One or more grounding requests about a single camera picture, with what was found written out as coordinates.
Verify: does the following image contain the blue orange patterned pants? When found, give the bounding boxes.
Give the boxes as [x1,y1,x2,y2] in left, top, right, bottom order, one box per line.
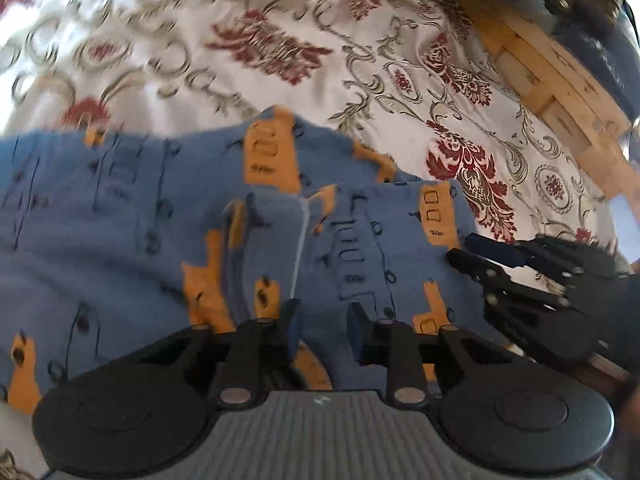
[1,107,498,413]

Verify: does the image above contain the wooden bed frame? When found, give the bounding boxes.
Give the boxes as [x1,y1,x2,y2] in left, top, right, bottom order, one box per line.
[461,0,639,203]

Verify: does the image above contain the white floral bedspread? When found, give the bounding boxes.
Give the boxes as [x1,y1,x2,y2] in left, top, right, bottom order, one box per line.
[1,0,637,254]

